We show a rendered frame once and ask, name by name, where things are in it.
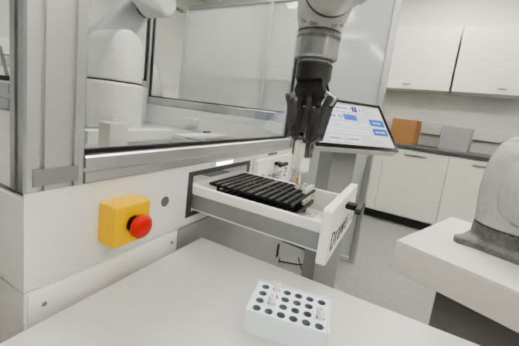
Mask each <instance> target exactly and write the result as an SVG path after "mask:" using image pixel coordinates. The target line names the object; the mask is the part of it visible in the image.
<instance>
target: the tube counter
mask: <svg viewBox="0 0 519 346"><path fill-rule="evenodd" d="M337 115H338V119H340V120H352V121H359V122H365V123H367V121H366V119H365V116H360V115H354V114H343V113H337Z"/></svg>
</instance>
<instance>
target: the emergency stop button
mask: <svg viewBox="0 0 519 346"><path fill-rule="evenodd" d="M151 227H152V219H151V217H150V216H149V215H145V214H143V215H139V216H137V217H136V218H135V219H134V220H133V222H132V223H131V227H130V233H131V235H132V236H133V237H134V238H136V239H141V238H143V237H145V236H146V235H147V234H148V233H149V232H150V231H151Z"/></svg>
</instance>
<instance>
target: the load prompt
mask: <svg viewBox="0 0 519 346"><path fill-rule="evenodd" d="M333 110H336V111H342V112H348V113H353V114H363V111H362V109H361V107H356V106H350V105H344V104H339V103H336V105H335V106H334V108H333Z"/></svg>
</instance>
